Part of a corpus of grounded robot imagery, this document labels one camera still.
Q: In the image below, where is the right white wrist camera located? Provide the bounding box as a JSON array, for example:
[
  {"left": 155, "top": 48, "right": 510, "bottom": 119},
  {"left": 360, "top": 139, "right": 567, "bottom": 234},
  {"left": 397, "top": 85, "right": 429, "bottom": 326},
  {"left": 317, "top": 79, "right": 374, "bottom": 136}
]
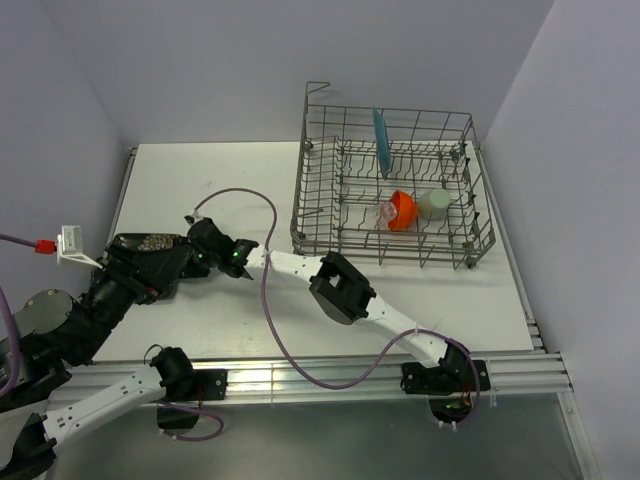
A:
[{"left": 184, "top": 211, "right": 205, "bottom": 226}]

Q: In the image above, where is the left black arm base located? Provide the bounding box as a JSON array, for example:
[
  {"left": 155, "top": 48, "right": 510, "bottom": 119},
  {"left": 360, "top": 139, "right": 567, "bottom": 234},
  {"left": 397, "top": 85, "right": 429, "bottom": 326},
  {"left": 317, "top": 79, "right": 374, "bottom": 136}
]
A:
[{"left": 156, "top": 369, "right": 228, "bottom": 442}]

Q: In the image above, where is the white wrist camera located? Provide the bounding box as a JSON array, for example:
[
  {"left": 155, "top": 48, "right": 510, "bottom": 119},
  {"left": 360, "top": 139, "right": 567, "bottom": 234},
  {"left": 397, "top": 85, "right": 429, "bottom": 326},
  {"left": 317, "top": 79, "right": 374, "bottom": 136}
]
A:
[
  {"left": 56, "top": 225, "right": 102, "bottom": 269},
  {"left": 184, "top": 211, "right": 205, "bottom": 226}
]

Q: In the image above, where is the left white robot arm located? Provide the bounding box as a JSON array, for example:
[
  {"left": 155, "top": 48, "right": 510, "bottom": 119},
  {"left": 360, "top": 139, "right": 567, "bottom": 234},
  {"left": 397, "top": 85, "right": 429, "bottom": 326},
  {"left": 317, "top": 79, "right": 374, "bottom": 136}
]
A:
[{"left": 1, "top": 252, "right": 195, "bottom": 479}]

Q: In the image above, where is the teal scalloped plate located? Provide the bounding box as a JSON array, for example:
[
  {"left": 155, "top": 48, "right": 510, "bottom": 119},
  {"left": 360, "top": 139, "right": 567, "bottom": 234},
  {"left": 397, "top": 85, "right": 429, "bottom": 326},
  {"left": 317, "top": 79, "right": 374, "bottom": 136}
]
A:
[{"left": 372, "top": 108, "right": 391, "bottom": 180}]

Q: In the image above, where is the light green cup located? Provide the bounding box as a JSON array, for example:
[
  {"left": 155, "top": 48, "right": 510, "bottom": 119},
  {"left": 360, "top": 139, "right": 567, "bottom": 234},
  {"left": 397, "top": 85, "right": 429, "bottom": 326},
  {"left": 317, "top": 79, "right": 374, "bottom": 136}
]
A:
[{"left": 416, "top": 188, "right": 451, "bottom": 221}]

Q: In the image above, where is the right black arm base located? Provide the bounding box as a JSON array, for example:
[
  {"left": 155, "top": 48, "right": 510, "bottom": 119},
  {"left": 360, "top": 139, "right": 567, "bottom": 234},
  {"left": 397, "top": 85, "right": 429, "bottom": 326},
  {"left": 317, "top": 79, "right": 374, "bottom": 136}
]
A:
[{"left": 400, "top": 360, "right": 491, "bottom": 396}]

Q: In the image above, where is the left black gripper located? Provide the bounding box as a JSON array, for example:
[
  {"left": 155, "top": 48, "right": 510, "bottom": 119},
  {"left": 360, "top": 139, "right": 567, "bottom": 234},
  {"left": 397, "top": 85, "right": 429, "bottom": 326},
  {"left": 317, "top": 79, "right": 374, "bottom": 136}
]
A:
[{"left": 72, "top": 240, "right": 194, "bottom": 361}]

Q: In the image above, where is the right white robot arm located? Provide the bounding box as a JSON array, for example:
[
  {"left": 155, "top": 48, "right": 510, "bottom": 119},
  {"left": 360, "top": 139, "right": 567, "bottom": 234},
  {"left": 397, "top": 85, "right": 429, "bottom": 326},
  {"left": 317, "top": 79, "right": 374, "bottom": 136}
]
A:
[{"left": 185, "top": 214, "right": 478, "bottom": 390}]

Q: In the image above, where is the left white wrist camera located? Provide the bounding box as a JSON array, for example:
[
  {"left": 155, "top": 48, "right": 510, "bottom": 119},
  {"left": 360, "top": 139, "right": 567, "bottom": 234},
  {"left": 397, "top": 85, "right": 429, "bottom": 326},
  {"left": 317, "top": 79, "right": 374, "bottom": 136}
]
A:
[{"left": 56, "top": 225, "right": 102, "bottom": 269}]

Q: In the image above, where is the grey wire dish rack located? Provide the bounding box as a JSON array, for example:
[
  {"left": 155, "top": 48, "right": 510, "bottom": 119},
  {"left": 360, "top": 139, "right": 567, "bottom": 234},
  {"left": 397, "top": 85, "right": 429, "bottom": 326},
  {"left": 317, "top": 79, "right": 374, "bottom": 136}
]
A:
[{"left": 290, "top": 81, "right": 497, "bottom": 268}]

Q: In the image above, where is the black floral square plate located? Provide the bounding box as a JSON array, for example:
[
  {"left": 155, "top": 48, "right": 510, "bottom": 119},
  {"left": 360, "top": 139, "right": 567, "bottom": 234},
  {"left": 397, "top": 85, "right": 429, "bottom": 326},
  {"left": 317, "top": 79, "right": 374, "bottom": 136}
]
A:
[{"left": 105, "top": 233, "right": 194, "bottom": 268}]

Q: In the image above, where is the aluminium mounting rail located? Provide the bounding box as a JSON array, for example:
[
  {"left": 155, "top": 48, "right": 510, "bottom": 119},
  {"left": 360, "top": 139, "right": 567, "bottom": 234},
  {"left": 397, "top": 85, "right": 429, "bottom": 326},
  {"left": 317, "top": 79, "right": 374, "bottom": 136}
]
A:
[{"left": 50, "top": 335, "right": 573, "bottom": 408}]

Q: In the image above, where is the orange plastic bowl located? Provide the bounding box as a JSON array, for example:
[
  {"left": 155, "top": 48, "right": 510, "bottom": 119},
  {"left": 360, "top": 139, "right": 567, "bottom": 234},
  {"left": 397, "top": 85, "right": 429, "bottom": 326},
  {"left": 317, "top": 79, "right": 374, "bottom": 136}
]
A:
[{"left": 388, "top": 190, "right": 418, "bottom": 231}]

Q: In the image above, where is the clear drinking glass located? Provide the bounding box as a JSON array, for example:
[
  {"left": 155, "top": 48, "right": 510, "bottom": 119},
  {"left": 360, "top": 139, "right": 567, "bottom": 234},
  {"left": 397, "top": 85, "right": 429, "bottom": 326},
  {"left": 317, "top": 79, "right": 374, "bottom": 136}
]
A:
[{"left": 365, "top": 201, "right": 398, "bottom": 231}]

